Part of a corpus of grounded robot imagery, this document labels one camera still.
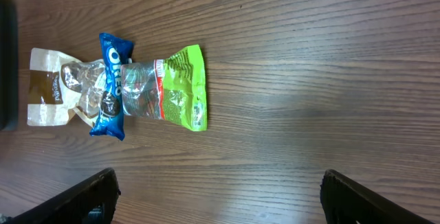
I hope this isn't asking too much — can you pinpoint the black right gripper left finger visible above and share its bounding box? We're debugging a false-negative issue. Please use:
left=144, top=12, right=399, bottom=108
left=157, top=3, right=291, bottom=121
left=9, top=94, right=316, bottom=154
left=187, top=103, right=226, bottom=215
left=7, top=168, right=121, bottom=224

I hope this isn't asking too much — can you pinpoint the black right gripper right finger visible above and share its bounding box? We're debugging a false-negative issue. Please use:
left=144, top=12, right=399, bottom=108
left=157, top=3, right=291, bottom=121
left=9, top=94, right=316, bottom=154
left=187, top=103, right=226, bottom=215
left=320, top=169, right=432, bottom=224

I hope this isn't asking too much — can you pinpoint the beige Pantree snack bag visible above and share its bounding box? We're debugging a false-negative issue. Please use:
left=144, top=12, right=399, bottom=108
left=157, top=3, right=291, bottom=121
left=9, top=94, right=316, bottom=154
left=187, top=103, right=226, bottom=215
left=27, top=48, right=106, bottom=126

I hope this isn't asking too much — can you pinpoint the green clear candy bag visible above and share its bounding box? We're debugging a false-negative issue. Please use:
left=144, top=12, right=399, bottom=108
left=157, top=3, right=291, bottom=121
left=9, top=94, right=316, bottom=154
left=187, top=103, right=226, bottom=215
left=122, top=45, right=208, bottom=131

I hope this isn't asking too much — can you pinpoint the blue Oreo cookie pack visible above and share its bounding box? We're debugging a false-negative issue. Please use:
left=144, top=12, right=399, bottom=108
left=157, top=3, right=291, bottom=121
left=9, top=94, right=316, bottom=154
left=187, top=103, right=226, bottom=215
left=89, top=33, right=134, bottom=141

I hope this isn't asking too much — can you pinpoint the grey plastic mesh basket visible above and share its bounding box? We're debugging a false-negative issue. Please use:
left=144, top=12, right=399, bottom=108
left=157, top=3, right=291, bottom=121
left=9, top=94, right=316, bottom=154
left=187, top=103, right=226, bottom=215
left=1, top=0, right=19, bottom=131

